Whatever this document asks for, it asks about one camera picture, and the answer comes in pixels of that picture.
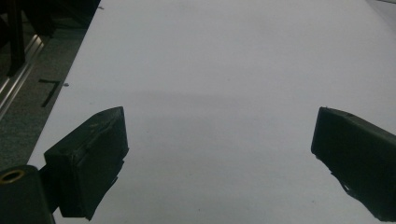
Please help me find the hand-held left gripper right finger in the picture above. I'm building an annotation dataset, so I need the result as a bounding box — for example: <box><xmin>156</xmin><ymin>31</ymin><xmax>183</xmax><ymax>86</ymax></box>
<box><xmin>310</xmin><ymin>106</ymin><xmax>396</xmax><ymax>223</ymax></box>

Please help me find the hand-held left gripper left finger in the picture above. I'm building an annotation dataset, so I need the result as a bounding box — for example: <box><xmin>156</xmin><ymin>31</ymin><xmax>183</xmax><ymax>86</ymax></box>
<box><xmin>39</xmin><ymin>105</ymin><xmax>130</xmax><ymax>221</ymax></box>

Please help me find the metal rail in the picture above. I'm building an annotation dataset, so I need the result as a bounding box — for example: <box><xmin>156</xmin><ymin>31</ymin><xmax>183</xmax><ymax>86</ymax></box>
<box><xmin>0</xmin><ymin>34</ymin><xmax>45</xmax><ymax>120</ymax></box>

